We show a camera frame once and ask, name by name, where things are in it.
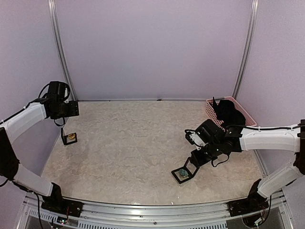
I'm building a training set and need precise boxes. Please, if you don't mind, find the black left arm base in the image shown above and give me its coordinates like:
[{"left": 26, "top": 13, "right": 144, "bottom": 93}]
[{"left": 41, "top": 182, "right": 83, "bottom": 218}]

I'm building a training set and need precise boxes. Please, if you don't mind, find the black t-shirt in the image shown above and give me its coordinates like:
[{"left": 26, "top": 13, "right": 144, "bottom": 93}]
[{"left": 212, "top": 97, "right": 246, "bottom": 131}]

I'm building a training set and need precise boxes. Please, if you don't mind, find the grey aluminium left corner post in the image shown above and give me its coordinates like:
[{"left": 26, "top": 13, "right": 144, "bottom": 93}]
[{"left": 47, "top": 0, "right": 78, "bottom": 101}]

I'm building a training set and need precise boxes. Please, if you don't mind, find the black brooch box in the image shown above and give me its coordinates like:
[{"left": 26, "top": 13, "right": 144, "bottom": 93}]
[
  {"left": 171, "top": 157, "right": 200, "bottom": 185},
  {"left": 61, "top": 128, "right": 78, "bottom": 146}
]

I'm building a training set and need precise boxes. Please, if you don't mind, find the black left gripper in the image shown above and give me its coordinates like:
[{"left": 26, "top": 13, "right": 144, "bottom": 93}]
[{"left": 53, "top": 100, "right": 79, "bottom": 119}]

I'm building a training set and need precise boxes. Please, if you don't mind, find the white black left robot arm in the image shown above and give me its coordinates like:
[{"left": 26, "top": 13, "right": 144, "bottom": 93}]
[{"left": 0, "top": 81, "right": 79, "bottom": 212}]

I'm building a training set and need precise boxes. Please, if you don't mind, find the teal round brooch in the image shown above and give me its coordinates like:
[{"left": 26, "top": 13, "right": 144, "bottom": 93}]
[{"left": 178, "top": 169, "right": 188, "bottom": 178}]

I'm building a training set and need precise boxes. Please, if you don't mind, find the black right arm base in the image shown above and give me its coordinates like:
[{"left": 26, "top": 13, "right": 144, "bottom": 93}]
[{"left": 227, "top": 179, "right": 269, "bottom": 217}]

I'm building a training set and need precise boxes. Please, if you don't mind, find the grey aluminium corner post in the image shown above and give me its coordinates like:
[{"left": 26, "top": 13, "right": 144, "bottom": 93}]
[
  {"left": 47, "top": 0, "right": 78, "bottom": 101},
  {"left": 232, "top": 0, "right": 259, "bottom": 100}
]

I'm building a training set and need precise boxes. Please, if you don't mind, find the pink plastic basket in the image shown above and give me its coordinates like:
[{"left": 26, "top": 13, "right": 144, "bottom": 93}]
[{"left": 205, "top": 96, "right": 257, "bottom": 130}]

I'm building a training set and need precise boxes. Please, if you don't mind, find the gold round brooch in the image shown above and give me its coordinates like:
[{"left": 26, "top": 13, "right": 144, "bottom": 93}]
[{"left": 68, "top": 134, "right": 75, "bottom": 139}]

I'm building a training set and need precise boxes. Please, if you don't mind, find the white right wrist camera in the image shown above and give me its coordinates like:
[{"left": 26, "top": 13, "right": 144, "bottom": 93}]
[{"left": 184, "top": 129, "right": 206, "bottom": 148}]

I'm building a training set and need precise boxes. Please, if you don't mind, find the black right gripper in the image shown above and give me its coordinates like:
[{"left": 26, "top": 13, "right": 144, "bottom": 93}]
[{"left": 190, "top": 140, "right": 223, "bottom": 167}]

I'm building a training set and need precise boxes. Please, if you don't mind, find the grey aluminium right corner post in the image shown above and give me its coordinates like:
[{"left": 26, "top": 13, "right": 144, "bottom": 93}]
[{"left": 232, "top": 0, "right": 259, "bottom": 100}]

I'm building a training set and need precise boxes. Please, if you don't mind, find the grey aluminium front rail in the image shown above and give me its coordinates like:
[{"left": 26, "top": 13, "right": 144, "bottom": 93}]
[{"left": 16, "top": 191, "right": 293, "bottom": 229}]

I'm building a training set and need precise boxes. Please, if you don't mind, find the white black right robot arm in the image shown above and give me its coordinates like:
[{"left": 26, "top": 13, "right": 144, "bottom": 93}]
[{"left": 190, "top": 119, "right": 305, "bottom": 212}]

